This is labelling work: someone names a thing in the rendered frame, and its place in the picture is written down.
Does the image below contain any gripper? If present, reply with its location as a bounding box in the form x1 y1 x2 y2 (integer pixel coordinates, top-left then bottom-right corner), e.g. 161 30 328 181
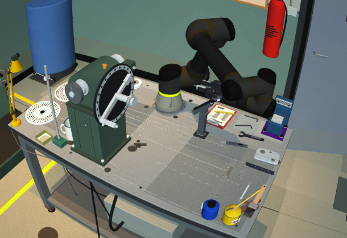
195 80 224 104

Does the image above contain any grey key stand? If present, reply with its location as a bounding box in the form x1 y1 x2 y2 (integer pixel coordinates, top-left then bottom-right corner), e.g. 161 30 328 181
192 99 221 139

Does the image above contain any white crank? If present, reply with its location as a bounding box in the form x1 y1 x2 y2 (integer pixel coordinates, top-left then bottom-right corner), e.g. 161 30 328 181
99 73 139 129

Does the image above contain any white block with holes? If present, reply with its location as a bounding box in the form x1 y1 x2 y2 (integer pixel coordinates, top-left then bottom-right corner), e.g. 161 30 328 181
253 147 282 166

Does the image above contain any dark index plate with holes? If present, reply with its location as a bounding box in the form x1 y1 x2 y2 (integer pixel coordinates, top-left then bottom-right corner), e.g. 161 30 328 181
93 63 135 128

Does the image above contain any green dividing head body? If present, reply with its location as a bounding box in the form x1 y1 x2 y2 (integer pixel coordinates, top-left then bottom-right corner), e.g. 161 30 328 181
65 55 137 166

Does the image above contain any grey collar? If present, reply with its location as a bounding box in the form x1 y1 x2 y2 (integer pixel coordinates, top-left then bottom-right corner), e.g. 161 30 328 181
64 78 90 105

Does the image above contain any grey scriber pen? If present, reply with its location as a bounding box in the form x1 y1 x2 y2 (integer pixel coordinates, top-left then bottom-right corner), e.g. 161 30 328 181
220 140 249 149

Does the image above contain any black wrench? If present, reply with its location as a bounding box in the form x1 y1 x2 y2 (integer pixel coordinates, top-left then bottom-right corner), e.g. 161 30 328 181
238 130 265 142

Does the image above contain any blue device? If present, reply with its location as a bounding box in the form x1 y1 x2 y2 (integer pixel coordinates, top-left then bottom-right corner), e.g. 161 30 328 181
265 95 295 137

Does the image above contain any dark steel ruler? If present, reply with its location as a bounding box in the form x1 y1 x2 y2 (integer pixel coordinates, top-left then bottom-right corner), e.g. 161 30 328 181
245 161 276 176

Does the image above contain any red fire extinguisher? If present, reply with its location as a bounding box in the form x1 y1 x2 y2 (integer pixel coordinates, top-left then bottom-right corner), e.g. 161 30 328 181
262 0 289 59

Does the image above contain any cork notice board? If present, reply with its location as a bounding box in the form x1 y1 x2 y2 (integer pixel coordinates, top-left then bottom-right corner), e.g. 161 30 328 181
231 0 270 10

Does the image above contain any thin white scriber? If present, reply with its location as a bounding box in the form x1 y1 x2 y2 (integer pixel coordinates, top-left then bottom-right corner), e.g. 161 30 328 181
238 181 251 204

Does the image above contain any wooden stick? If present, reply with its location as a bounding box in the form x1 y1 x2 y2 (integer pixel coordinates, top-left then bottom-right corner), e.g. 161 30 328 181
226 189 264 212

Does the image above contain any blue-grey door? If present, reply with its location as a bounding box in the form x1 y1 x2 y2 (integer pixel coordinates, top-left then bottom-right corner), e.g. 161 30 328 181
283 0 347 156

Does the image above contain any blue tin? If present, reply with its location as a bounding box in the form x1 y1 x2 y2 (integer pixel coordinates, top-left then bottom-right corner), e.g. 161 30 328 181
200 198 221 221

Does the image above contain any yellow tin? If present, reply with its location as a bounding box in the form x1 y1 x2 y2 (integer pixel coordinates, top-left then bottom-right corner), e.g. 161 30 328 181
221 203 243 227

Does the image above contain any beige box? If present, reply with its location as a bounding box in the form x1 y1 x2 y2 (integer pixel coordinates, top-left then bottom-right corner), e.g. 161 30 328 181
103 192 181 238

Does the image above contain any white mug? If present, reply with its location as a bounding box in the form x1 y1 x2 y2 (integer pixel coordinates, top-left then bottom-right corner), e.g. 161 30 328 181
60 117 74 142

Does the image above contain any white perforated plate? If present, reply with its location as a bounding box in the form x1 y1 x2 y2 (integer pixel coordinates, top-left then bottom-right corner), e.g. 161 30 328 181
24 100 61 126
54 82 71 103

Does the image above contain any grey rod stand green base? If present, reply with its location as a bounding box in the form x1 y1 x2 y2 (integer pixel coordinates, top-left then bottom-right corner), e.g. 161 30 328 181
43 64 68 149

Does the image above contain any blue drum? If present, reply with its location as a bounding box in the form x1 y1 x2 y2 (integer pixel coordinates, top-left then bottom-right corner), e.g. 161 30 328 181
24 0 79 83

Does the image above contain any olive shallow tray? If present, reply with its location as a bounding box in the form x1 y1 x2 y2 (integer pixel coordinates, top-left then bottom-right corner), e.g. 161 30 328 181
35 129 55 146

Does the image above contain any grey workbench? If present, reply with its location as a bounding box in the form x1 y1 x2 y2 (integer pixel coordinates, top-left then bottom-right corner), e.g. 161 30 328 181
8 53 294 238

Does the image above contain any yellow desk lamp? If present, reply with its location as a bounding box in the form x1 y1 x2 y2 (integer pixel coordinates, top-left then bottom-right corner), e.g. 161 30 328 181
6 53 24 128

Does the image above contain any grey round base plate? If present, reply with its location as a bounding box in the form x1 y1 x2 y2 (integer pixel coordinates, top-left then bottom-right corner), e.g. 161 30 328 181
153 99 187 114

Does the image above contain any purple base plate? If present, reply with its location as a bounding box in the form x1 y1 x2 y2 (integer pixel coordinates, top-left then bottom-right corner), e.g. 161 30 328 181
261 118 290 142

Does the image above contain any white wall plate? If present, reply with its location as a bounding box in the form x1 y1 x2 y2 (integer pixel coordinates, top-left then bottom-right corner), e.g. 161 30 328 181
286 5 299 18

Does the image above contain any wooden handled brush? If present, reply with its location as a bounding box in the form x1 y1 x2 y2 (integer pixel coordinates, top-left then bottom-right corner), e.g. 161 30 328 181
244 183 267 219

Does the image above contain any black cable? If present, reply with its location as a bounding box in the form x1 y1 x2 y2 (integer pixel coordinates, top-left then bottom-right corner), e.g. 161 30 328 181
88 180 126 238

